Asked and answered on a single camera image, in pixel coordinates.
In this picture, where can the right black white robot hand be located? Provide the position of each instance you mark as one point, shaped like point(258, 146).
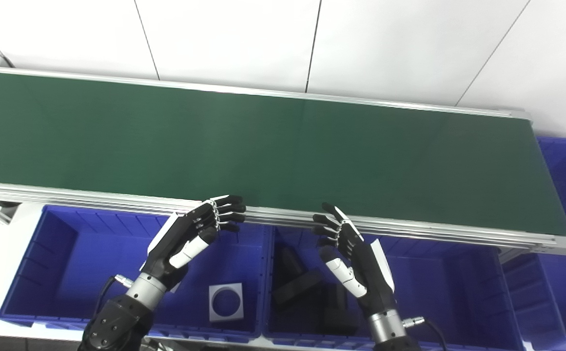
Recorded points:
point(370, 278)

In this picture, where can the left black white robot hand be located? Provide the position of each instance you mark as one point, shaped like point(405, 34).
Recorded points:
point(175, 243)

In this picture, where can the white square part with hole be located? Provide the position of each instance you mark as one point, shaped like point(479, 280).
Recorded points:
point(213, 317)

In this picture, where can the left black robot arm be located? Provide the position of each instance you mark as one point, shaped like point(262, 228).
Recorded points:
point(117, 321)

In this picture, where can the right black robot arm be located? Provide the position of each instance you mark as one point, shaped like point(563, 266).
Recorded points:
point(387, 329)

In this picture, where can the green conveyor belt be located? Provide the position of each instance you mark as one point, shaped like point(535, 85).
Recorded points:
point(117, 200)
point(263, 146)

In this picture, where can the blue plastic bin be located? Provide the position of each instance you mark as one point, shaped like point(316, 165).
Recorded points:
point(448, 292)
point(68, 273)
point(565, 273)

